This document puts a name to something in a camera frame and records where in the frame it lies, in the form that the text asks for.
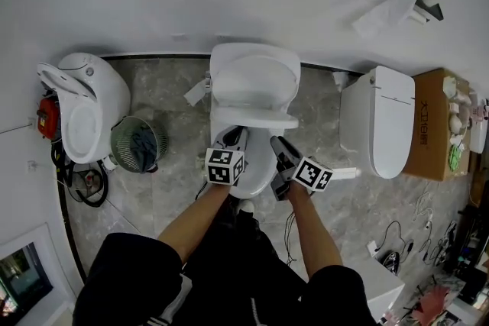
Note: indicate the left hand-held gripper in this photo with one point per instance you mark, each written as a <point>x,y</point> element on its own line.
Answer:
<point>223,168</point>

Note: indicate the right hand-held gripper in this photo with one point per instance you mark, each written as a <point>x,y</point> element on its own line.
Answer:
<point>311,173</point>

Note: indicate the person's right forearm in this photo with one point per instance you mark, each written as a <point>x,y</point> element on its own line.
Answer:
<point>315,236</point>

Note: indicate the person's left forearm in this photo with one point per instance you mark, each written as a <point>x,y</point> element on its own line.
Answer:
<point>195,225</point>

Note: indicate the white floor-standing toilet bowl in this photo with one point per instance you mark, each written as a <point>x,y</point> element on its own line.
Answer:
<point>256,172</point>

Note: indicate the white oval toilet lid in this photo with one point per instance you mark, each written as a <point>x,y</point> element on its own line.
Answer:
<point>254,82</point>

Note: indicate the white closed smart toilet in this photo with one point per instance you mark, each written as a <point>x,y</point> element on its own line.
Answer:
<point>378,126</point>

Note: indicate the egg-shaped white toilet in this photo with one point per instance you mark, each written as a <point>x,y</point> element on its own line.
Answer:
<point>111,88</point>

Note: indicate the beige plastic floor tool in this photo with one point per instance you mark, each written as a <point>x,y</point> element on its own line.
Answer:
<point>201,168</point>

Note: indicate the white paper tag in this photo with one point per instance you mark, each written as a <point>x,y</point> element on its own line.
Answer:
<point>195,93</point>

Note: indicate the chrome valve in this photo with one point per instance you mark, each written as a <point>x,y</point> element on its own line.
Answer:
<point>208,82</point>

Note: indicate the person's right white shoe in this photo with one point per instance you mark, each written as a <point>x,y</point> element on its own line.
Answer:
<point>246,206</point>

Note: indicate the dark grey bin bag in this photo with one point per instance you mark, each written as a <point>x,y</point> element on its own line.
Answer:
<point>143,149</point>

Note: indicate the person's black trousers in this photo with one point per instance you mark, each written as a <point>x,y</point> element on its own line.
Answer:
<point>237,240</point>

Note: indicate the green mesh waste basket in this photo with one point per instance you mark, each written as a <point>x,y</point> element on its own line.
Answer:
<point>122,141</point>

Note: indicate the white pipe fitting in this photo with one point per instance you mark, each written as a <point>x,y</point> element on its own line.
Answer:
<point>110,163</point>

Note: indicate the large-print brown cardboard box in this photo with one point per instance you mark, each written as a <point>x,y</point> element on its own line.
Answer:
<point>428,126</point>

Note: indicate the small red-capped bottle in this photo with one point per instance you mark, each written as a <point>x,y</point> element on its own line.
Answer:
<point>89,179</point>

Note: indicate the white hanging tissue paper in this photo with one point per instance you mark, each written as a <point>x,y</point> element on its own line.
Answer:
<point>382,17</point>

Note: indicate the white rectangular box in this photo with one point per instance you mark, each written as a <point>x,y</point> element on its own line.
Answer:
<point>382,290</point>

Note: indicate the green crumpled cloth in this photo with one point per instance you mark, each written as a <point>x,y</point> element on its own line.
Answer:
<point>454,158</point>

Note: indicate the white crumpled tissue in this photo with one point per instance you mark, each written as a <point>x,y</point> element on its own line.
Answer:
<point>456,124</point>

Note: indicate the red machine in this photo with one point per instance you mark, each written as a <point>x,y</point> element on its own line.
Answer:
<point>47,118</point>

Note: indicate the dark-framed window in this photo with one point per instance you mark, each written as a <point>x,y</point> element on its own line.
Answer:
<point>23,286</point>

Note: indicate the black wall paper holder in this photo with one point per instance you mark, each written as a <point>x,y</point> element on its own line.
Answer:
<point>431,9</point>

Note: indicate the white wall socket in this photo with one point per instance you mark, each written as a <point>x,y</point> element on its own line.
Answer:
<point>32,166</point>

